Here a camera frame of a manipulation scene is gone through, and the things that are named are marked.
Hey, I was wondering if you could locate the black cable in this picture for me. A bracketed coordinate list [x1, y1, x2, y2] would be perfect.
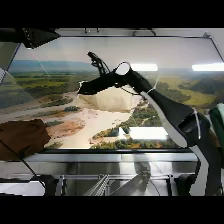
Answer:
[0, 139, 46, 189]

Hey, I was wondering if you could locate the brown garment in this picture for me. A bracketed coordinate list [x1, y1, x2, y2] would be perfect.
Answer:
[0, 118, 52, 162]

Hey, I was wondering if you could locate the cream T-shirt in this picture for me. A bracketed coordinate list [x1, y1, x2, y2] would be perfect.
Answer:
[76, 84, 143, 114]

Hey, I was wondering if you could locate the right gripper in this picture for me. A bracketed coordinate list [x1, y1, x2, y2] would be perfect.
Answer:
[76, 74, 118, 96]

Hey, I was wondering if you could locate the silver frame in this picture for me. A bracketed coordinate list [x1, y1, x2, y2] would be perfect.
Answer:
[0, 150, 224, 197]

